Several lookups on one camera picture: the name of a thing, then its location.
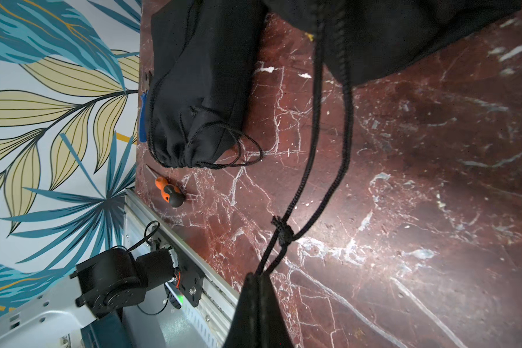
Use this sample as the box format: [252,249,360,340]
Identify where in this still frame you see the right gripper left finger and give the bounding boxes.
[223,273,260,348]

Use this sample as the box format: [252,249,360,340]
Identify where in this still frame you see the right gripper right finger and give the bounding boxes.
[260,275,294,348]

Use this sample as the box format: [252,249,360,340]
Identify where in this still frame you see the black hair dryer pouch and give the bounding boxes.
[146,0,267,169]

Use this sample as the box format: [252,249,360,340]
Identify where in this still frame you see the plain black drawstring pouch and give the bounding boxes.
[255,1,522,276]

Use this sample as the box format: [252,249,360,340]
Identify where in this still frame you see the aluminium front rail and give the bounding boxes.
[123,189,239,347]

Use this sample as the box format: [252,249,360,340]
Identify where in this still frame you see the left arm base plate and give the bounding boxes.
[150,221,205,308]

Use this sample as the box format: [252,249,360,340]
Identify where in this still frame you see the orange handled screwdriver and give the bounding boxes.
[144,165,185,207]

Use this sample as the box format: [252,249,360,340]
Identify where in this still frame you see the blue handled pliers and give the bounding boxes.
[138,70,152,143]

